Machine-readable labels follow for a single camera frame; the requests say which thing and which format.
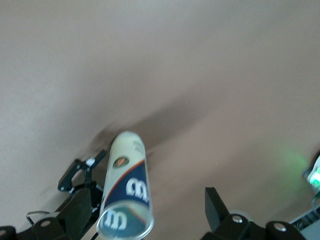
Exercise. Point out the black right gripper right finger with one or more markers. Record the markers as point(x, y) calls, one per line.
point(225, 227)

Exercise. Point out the brown table mat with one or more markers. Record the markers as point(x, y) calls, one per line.
point(175, 62)

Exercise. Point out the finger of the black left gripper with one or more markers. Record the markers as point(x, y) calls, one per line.
point(66, 181)
point(96, 197)

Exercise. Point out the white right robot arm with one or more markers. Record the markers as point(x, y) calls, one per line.
point(315, 175)

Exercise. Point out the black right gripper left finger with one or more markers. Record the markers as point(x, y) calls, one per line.
point(62, 225)

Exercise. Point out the silver table edge frame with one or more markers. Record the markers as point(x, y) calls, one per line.
point(307, 216)

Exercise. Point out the blue white tennis ball can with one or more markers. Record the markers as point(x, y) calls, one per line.
point(125, 175)

